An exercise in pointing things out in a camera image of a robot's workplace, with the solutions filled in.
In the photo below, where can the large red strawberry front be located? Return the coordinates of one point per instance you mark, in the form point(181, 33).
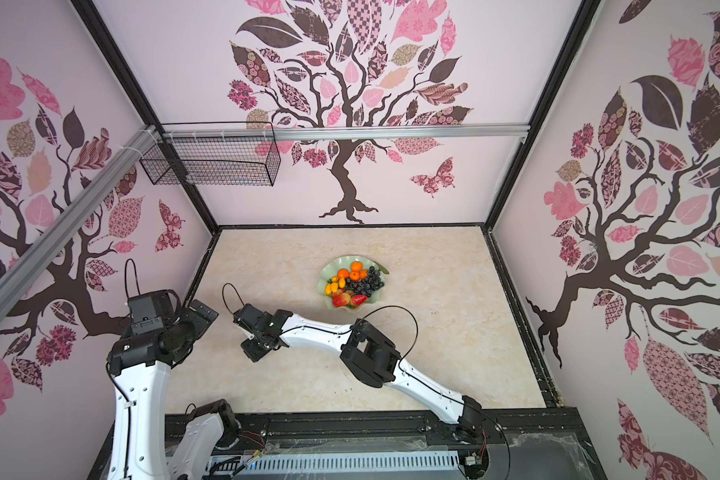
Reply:
point(358, 299)

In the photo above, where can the green scalloped fruit bowl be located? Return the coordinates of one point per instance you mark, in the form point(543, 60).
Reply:
point(331, 269)

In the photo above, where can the aluminium rail back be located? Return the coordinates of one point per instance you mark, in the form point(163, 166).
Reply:
point(348, 131)

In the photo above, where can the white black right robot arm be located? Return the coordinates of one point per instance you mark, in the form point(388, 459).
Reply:
point(369, 355)

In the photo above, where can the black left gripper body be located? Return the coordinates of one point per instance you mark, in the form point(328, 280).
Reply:
point(192, 325)

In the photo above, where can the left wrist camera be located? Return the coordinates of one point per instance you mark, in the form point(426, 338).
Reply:
point(153, 311)

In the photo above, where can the aluminium rail left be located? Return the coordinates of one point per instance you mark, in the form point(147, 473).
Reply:
point(18, 279)

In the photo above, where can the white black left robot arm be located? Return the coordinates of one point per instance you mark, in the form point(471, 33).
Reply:
point(160, 335)

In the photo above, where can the black wire basket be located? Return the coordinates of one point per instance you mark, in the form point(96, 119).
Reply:
point(236, 153)

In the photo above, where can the black base frame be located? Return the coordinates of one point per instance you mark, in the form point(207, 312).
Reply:
point(526, 443)

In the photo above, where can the dark grape bunch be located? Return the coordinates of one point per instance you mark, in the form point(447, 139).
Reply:
point(374, 282)

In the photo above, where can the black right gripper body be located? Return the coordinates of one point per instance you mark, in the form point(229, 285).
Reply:
point(255, 350)

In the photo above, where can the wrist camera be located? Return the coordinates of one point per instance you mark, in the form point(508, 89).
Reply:
point(252, 320)
point(153, 311)

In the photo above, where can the white vented strip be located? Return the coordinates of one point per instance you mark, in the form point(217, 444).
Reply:
point(365, 465)

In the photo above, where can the aluminium rail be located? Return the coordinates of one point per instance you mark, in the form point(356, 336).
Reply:
point(348, 131)
point(18, 279)

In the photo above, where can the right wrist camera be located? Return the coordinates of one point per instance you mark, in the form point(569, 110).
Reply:
point(252, 320)

